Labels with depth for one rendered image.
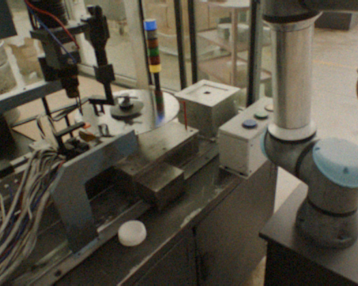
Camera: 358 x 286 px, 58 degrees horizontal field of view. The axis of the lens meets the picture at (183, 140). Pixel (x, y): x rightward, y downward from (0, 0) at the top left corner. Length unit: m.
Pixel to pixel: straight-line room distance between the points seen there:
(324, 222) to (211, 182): 0.35
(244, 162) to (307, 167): 0.26
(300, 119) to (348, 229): 0.28
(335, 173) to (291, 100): 0.18
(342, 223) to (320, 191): 0.10
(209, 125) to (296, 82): 0.51
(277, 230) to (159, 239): 0.30
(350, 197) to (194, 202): 0.41
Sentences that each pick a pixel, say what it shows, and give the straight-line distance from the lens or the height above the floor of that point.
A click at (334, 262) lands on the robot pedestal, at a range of 0.87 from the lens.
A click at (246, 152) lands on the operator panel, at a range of 0.99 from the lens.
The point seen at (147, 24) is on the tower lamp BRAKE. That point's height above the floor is 1.15.
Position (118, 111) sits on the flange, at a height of 0.96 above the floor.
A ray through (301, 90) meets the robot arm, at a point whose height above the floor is 1.10.
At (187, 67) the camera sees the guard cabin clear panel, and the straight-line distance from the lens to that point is 1.45.
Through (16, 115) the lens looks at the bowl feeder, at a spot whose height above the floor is 0.78.
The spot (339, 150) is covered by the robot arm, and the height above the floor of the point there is 0.98.
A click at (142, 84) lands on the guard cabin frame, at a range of 1.69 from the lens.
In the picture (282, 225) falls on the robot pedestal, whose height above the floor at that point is 0.75.
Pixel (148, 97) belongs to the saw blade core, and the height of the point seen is 0.95.
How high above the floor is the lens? 1.40
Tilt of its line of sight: 32 degrees down
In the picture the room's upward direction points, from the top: 5 degrees counter-clockwise
